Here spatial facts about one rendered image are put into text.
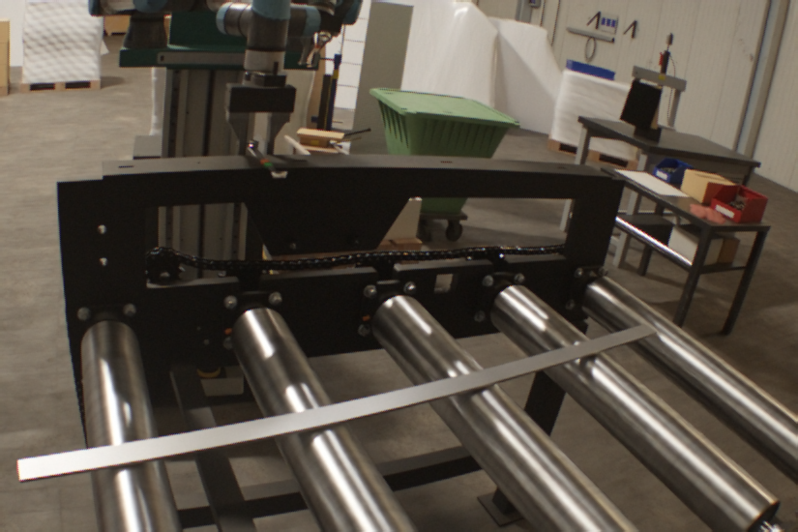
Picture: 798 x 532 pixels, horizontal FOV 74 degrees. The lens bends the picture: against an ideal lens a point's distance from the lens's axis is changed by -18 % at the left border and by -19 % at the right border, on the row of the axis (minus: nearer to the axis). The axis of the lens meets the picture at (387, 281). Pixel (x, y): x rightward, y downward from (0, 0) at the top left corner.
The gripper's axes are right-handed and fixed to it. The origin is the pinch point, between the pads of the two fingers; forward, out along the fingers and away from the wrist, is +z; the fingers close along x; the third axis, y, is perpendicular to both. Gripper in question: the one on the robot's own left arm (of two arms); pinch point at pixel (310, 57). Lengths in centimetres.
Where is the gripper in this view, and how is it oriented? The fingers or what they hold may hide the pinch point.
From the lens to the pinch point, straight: 171.0
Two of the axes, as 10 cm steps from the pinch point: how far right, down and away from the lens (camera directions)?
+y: 3.1, 0.6, -9.5
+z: -1.6, 9.9, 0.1
